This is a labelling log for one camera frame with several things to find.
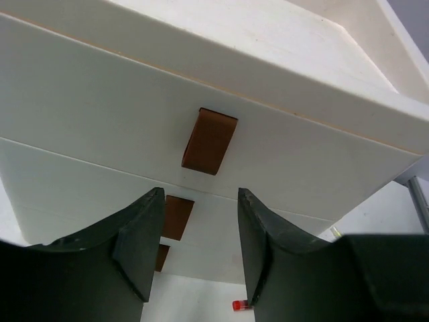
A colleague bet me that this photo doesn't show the brown bottom drawer tab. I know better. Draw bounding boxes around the brown bottom drawer tab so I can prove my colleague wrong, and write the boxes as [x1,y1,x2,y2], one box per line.
[155,244,170,272]

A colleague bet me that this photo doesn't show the white drawer cabinet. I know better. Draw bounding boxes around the white drawer cabinet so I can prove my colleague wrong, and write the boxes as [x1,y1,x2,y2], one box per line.
[1,1,428,284]

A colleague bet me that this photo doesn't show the brown middle drawer tab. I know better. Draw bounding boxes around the brown middle drawer tab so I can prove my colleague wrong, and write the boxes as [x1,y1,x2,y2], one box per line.
[162,195,194,241]

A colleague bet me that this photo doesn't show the brown drawer tab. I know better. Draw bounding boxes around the brown drawer tab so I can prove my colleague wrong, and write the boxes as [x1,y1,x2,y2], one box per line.
[155,244,170,272]
[162,195,194,241]

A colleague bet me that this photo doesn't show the aluminium table edge rail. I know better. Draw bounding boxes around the aluminium table edge rail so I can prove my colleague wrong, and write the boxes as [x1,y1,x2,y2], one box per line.
[406,176,428,235]

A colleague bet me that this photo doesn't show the red gel pen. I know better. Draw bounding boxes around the red gel pen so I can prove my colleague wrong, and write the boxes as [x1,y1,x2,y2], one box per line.
[232,300,252,312]

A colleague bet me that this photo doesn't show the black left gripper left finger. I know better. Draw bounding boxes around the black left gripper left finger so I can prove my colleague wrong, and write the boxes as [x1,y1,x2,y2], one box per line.
[1,188,165,321]

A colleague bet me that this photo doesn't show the yellow highlighter pen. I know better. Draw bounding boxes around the yellow highlighter pen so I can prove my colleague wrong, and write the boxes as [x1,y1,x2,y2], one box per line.
[330,226,342,238]

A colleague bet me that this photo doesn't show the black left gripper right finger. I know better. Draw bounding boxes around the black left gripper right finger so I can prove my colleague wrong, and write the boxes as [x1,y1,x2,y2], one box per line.
[237,188,428,321]

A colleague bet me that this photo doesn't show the white top drawer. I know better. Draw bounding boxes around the white top drawer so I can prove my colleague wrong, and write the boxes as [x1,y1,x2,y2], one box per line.
[1,15,417,217]

